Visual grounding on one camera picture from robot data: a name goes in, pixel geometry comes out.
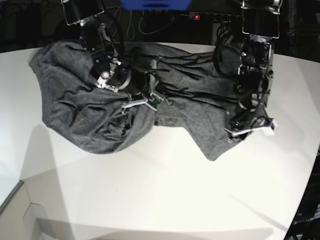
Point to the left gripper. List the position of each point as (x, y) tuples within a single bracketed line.
[(241, 123)]

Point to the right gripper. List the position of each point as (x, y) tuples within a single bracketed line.
[(139, 84)]

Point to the grey t-shirt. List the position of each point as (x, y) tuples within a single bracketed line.
[(197, 98)]

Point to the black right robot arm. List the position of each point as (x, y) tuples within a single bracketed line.
[(95, 37)]

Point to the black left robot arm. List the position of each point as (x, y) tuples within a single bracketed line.
[(253, 83)]

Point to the blue box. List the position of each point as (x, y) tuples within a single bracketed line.
[(155, 4)]

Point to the black power strip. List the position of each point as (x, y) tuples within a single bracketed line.
[(213, 17)]

